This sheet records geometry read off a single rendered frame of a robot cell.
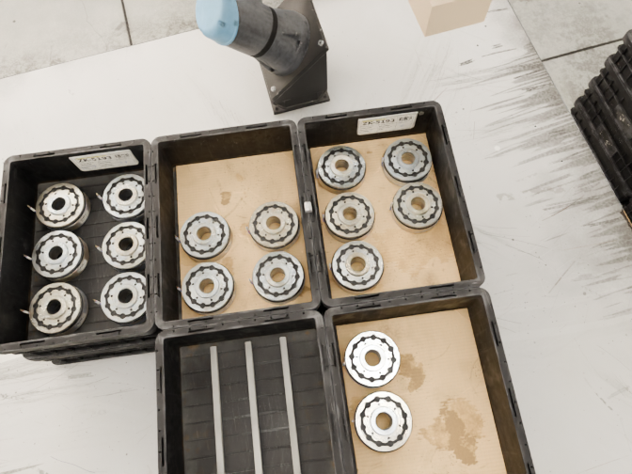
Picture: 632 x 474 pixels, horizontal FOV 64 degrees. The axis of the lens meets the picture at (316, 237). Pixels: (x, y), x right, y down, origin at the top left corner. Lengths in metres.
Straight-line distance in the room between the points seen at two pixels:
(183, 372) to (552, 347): 0.77
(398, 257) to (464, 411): 0.32
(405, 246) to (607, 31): 1.86
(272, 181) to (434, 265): 0.39
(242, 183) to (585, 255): 0.79
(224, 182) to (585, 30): 1.95
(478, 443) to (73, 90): 1.29
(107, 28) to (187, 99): 1.30
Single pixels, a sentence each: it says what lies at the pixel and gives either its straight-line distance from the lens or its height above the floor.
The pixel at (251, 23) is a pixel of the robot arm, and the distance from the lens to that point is 1.18.
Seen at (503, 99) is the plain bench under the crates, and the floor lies 0.70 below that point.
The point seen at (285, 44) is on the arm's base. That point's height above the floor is 0.90.
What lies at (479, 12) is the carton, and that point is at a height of 1.07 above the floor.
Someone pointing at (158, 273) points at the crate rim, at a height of 0.93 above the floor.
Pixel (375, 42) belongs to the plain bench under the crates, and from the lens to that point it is 1.50.
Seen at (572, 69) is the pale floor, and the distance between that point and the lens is 2.54.
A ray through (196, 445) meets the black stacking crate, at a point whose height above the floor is 0.83.
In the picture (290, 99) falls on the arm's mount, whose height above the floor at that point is 0.74.
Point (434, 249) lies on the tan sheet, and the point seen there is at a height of 0.83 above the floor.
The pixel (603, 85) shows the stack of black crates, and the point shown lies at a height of 0.40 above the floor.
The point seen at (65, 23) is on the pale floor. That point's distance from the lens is 2.80.
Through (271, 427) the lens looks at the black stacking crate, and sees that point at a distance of 1.01.
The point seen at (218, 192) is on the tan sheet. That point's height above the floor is 0.83.
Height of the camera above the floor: 1.83
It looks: 70 degrees down
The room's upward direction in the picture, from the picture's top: 5 degrees counter-clockwise
